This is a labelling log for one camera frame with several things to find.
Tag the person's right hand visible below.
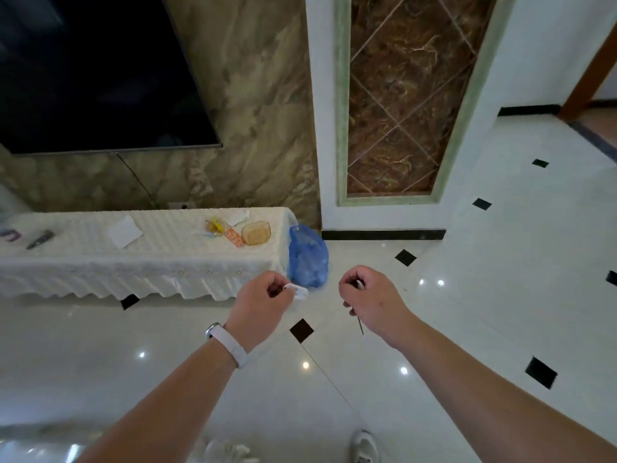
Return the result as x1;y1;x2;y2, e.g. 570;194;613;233
338;265;421;351

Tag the person's left hand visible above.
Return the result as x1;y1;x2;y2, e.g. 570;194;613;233
224;271;296;353

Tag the thin black tool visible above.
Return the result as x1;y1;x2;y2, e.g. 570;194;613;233
350;279;365;335

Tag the person's right forearm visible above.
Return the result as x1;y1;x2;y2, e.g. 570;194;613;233
397;315;617;463

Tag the person's left forearm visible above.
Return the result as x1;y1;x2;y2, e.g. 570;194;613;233
76;336;238;463

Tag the blue plastic bag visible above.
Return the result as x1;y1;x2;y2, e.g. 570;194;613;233
288;225;330;289

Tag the amber glass bowl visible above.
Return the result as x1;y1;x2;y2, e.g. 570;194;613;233
241;221;272;246

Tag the white wristband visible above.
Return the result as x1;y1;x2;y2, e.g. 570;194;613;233
205;323;249;370

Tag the white lace-covered cabinet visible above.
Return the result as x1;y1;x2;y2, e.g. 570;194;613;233
0;207;300;302

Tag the person's white shoe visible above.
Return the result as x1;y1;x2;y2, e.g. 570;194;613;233
350;429;381;463

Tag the white paper napkin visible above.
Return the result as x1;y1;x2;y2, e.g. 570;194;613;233
107;216;144;250

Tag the green framed marble panel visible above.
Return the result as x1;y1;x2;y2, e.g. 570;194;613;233
335;0;518;208

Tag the dark remote control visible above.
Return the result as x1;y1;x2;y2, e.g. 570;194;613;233
26;230;55;250

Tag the black television cable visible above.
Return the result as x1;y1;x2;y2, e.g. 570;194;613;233
115;152;158;209

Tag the black wall television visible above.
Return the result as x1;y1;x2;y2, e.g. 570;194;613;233
0;0;223;156

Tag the brown wooden door frame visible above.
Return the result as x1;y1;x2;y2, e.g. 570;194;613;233
558;36;617;122

